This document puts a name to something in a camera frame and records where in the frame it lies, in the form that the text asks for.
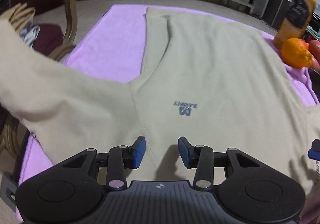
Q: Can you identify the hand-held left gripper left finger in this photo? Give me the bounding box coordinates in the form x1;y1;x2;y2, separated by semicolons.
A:
56;136;147;191

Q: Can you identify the black low cabinet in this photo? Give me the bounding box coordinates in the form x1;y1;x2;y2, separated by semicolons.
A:
262;0;293;30

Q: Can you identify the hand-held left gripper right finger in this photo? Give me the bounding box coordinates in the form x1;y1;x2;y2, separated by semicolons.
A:
178;136;269;189

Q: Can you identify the large orange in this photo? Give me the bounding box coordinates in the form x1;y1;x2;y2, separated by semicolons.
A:
280;38;314;69

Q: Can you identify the purple fleece blanket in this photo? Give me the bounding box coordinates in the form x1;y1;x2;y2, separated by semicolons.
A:
15;4;320;224

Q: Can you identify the stack of folded clothes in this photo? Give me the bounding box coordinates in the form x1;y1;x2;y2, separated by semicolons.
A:
9;3;40;48

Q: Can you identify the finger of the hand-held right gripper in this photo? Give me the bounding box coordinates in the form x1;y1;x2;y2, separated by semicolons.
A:
308;139;320;163

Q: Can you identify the grey plastic bracket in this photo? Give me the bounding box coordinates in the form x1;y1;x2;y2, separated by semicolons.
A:
0;173;17;208

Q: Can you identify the oblong red apple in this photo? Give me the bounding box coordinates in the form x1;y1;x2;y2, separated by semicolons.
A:
308;39;320;70

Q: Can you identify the beige sweatshirt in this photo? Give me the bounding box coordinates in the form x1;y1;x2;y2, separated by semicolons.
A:
0;7;320;217

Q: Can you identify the orange juice bottle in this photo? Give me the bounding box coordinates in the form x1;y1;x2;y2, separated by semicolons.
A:
272;0;317;50

